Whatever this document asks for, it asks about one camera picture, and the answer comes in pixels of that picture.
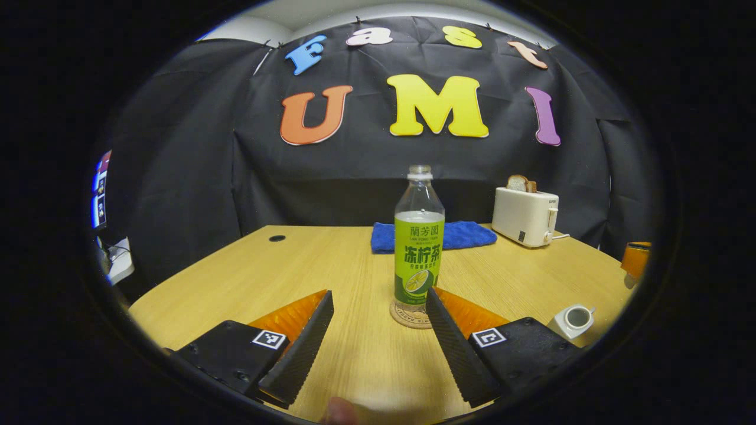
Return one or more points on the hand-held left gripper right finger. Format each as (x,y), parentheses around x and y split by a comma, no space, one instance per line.
(455,354)

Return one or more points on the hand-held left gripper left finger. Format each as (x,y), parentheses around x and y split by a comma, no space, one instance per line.
(301,354)

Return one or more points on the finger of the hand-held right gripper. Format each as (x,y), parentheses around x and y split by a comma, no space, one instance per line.
(636,260)

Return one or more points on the round cork coaster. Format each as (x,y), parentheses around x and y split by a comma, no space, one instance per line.
(407,319)

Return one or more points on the white teacup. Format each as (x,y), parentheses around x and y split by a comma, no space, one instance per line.
(567,326)

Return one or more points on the green label water bottle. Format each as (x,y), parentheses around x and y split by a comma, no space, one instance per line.
(418,248)

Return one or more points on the blue folded cloth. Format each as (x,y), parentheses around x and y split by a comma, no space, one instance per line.
(466,235)

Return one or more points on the white toaster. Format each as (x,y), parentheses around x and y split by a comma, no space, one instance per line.
(522,215)

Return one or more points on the bread slice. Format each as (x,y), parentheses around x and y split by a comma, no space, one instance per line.
(520,183)

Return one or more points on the black backdrop cloth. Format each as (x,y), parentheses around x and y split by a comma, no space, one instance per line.
(354,177)

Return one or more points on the white side desk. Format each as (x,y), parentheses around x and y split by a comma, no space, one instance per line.
(121,262)

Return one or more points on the computer monitor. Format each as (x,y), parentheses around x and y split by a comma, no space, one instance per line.
(100,195)

